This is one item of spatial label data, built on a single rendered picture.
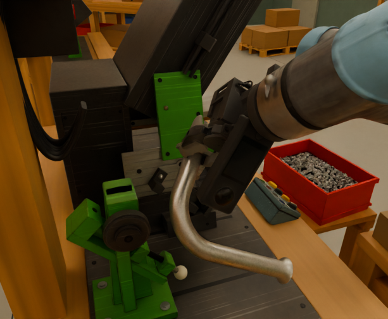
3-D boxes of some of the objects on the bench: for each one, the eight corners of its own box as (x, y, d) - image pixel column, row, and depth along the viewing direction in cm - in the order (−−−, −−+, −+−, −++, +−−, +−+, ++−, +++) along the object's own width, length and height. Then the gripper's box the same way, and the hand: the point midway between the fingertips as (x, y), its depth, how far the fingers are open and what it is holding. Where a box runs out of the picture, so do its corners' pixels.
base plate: (171, 119, 157) (171, 115, 155) (324, 331, 66) (326, 324, 65) (75, 132, 145) (74, 127, 144) (99, 411, 54) (97, 404, 53)
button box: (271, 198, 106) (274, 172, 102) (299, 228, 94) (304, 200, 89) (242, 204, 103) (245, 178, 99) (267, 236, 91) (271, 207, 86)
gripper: (323, 92, 41) (228, 136, 60) (251, 45, 37) (174, 108, 56) (311, 156, 38) (215, 181, 57) (232, 112, 34) (157, 155, 53)
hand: (194, 159), depth 54 cm, fingers closed on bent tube, 3 cm apart
